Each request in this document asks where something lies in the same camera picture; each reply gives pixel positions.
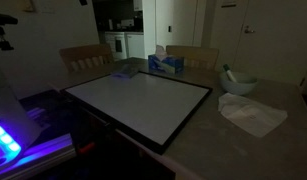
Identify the white kitchen cabinet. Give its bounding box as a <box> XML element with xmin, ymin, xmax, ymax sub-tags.
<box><xmin>104</xmin><ymin>31</ymin><xmax>146</xmax><ymax>62</ymax></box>

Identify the blue tissue box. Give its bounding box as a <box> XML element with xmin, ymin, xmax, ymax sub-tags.
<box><xmin>147</xmin><ymin>44</ymin><xmax>186</xmax><ymax>75</ymax></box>

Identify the wooden slatted chair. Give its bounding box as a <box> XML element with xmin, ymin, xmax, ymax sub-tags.
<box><xmin>165</xmin><ymin>44</ymin><xmax>221</xmax><ymax>72</ymax></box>
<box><xmin>58</xmin><ymin>43</ymin><xmax>116</xmax><ymax>74</ymax></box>

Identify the pale ceramic bowl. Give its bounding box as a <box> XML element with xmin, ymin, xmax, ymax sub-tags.
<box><xmin>218</xmin><ymin>70</ymin><xmax>259</xmax><ymax>97</ymax></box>

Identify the white crumpled cloth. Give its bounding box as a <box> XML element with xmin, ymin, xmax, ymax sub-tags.
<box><xmin>217</xmin><ymin>92</ymin><xmax>289</xmax><ymax>139</ymax></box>

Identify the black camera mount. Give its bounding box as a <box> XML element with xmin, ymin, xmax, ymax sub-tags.
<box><xmin>0</xmin><ymin>12</ymin><xmax>19</xmax><ymax>52</ymax></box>

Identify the metal door handle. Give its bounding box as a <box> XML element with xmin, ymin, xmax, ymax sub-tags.
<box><xmin>243</xmin><ymin>25</ymin><xmax>256</xmax><ymax>35</ymax></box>

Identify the pale door sign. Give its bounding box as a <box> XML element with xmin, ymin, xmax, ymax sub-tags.
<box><xmin>221</xmin><ymin>0</ymin><xmax>238</xmax><ymax>8</ymax></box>

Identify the black framed whiteboard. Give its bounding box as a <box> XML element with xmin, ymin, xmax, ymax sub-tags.
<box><xmin>59</xmin><ymin>68</ymin><xmax>214</xmax><ymax>155</ymax></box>

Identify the pale room door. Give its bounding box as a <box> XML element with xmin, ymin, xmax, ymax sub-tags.
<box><xmin>232</xmin><ymin>0</ymin><xmax>307</xmax><ymax>86</ymax></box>

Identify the blue cloth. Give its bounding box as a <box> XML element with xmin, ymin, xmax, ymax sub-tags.
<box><xmin>111</xmin><ymin>64</ymin><xmax>141</xmax><ymax>80</ymax></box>

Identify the white marker green cap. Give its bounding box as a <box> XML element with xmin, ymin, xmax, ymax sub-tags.
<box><xmin>222</xmin><ymin>63</ymin><xmax>238</xmax><ymax>83</ymax></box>

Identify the red clamp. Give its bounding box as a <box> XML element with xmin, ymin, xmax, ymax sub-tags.
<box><xmin>76</xmin><ymin>141</ymin><xmax>96</xmax><ymax>155</ymax></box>

